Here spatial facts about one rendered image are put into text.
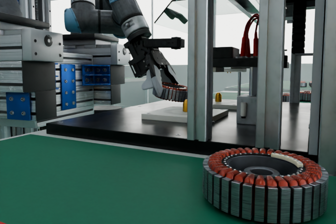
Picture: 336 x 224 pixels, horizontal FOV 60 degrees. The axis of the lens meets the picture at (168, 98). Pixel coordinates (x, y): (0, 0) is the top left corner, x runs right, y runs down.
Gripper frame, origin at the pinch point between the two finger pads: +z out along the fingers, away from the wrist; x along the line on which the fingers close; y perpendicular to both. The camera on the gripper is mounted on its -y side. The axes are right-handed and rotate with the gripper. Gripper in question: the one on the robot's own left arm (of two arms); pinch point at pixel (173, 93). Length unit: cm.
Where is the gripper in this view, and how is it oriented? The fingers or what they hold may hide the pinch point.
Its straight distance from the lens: 82.5
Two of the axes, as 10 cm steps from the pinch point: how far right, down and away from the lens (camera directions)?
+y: -7.9, 4.3, 4.4
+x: -4.4, 0.9, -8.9
